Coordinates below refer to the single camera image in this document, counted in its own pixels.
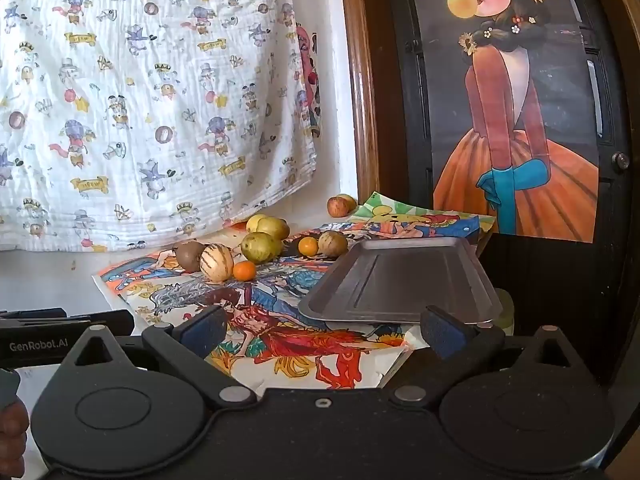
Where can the green-yellow guava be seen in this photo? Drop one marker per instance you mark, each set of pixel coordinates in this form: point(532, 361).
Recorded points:
point(261, 247)

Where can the black-haired anime drawing sheet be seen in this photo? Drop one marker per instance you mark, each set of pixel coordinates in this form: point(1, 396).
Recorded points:
point(305, 272)

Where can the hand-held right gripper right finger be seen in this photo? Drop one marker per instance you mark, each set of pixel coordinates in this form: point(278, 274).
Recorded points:
point(441, 334)

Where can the wooden door frame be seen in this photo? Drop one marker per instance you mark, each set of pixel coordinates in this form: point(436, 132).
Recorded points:
point(362, 85)

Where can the striped pepino melon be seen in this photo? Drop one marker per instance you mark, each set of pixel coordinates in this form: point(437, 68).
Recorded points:
point(215, 261)

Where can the small tangerine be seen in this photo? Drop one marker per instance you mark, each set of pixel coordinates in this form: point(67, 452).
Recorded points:
point(308, 246)
point(244, 271)

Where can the printed blanket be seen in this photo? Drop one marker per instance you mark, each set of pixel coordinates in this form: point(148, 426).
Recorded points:
point(150, 100)

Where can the brown kiwi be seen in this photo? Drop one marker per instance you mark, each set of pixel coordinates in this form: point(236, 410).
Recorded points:
point(189, 255)

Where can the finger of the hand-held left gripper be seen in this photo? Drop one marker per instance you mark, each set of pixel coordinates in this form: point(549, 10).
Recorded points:
point(112, 321)

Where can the tan pepino melon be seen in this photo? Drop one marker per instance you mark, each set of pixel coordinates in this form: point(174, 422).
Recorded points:
point(333, 243)

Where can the yellow lemon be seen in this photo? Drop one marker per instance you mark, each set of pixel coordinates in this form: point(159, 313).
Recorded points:
point(254, 221)
point(275, 227)

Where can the yellow bear drawing sheet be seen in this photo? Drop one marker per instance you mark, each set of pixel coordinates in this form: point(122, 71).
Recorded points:
point(425, 220)

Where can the grey-haired anime drawing sheet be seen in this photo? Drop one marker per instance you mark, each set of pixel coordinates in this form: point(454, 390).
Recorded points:
point(300, 330)

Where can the girl poster on board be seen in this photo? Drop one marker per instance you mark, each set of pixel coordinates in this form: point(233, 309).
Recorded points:
point(612, 110)

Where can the wall poster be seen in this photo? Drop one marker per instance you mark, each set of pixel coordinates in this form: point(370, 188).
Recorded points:
point(515, 125)

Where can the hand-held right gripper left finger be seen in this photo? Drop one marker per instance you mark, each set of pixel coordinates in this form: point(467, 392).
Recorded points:
point(207, 331)

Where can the cartoon boys drawing sheet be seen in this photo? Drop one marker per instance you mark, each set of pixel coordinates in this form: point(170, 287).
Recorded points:
point(145, 280)

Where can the red apple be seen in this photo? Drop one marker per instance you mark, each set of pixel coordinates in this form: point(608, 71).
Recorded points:
point(340, 206)

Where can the pale green object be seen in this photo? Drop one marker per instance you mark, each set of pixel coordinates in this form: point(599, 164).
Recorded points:
point(506, 310)

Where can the grey metal tray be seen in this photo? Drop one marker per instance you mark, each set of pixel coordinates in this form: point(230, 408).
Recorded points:
point(400, 280)

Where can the person's left hand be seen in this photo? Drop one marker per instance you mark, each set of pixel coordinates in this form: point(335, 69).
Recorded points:
point(12, 430)

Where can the pink wall sticker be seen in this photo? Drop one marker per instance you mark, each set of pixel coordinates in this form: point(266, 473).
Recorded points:
point(309, 85)

